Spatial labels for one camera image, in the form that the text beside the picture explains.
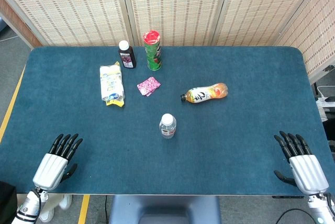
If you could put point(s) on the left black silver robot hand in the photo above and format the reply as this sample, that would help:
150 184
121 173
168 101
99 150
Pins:
51 167

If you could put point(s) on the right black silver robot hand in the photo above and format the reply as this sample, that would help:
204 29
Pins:
307 171

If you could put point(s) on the clear water bottle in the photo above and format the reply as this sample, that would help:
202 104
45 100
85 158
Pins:
167 127

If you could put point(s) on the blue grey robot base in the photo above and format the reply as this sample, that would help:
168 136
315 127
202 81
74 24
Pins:
162 205

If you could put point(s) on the orange juice bottle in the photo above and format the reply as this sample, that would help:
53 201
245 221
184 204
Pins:
206 93

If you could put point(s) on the dark grape juice bottle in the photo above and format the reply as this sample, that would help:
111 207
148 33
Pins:
127 57

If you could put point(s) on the black table control panel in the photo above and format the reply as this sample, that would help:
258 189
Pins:
288 196

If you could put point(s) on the white shoe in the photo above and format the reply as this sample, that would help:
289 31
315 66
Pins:
49 212
65 201

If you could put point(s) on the white power strip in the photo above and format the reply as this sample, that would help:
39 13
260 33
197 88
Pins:
327 101

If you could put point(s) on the blue felt table mat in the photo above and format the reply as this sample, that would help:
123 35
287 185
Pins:
235 143

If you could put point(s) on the white yellow snack pack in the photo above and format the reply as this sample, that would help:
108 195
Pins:
111 82

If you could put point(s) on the metal screen hinge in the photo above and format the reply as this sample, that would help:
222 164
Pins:
328 68

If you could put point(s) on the pink patterned packet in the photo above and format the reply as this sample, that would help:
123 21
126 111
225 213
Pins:
148 85

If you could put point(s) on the woven bamboo screen panel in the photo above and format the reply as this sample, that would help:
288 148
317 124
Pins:
261 6
319 30
65 6
178 4

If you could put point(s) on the green chips can red lid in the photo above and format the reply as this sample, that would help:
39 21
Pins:
154 54

